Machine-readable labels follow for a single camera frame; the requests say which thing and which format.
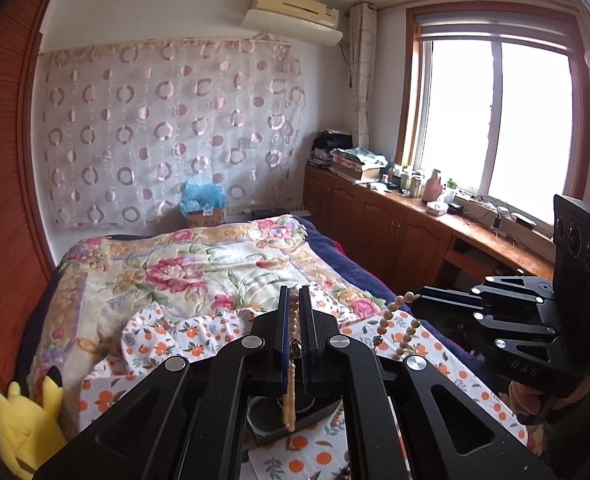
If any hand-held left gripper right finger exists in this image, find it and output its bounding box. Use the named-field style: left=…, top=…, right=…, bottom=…
left=298, top=286, right=557, bottom=480

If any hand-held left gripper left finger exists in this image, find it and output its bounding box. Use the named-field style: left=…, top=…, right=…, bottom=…
left=34, top=286, right=293, bottom=480

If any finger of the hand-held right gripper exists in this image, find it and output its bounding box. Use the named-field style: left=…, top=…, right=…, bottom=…
left=409, top=276, right=557, bottom=312
left=458, top=311, right=562, bottom=357

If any wooden bead necklace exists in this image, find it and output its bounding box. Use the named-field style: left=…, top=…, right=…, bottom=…
left=282, top=287, right=422, bottom=433

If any dark jewelry box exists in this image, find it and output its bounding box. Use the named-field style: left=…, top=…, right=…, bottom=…
left=246, top=394, right=347, bottom=448

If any person's right hand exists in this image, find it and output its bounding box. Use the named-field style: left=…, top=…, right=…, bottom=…
left=508, top=379, right=551, bottom=425

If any navy blue blanket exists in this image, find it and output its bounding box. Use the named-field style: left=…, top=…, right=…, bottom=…
left=295, top=215, right=486, bottom=368

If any orange print white cloth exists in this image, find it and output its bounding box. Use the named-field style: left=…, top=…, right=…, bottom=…
left=77, top=305, right=543, bottom=480

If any white power strip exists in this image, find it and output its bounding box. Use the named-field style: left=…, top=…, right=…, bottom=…
left=458, top=194, right=538, bottom=231

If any floral quilt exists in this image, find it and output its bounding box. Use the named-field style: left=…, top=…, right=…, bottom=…
left=27, top=214, right=401, bottom=403

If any wooden cabinet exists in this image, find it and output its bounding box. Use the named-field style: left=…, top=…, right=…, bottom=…
left=302, top=165, right=558, bottom=306

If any cardboard box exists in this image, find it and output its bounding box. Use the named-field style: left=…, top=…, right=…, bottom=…
left=185, top=205, right=227, bottom=231

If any group of white bottles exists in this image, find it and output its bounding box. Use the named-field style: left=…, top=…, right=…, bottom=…
left=386, top=160, right=427, bottom=198

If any blue bubble wrap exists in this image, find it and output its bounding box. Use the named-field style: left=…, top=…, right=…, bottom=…
left=179, top=178, right=226, bottom=213

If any stack of books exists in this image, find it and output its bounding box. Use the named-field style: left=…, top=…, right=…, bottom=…
left=331, top=147, right=390, bottom=183

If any pile of dark clothes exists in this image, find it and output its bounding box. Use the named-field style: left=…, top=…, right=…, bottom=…
left=309, top=131, right=352, bottom=167

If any cream patterned window curtain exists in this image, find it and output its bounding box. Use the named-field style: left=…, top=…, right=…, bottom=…
left=349, top=2, right=378, bottom=151

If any white roller blind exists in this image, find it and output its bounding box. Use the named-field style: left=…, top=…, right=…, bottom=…
left=417, top=10, right=578, bottom=53

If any yellow plush toy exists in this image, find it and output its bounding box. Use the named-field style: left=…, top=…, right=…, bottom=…
left=0, top=364, right=70, bottom=467

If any white air deflector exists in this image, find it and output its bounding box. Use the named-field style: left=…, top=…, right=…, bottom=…
left=244, top=8, right=344, bottom=47

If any wooden wardrobe door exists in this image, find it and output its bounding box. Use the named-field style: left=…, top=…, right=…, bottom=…
left=0, top=0, right=56, bottom=396

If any beige air conditioner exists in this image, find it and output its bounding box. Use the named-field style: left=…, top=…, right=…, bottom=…
left=251, top=0, right=340, bottom=30

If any wooden window frame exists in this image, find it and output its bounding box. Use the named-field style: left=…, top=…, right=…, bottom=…
left=394, top=2, right=590, bottom=233

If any circle pattern wall curtain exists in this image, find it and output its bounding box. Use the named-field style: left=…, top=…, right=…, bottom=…
left=39, top=37, right=310, bottom=228

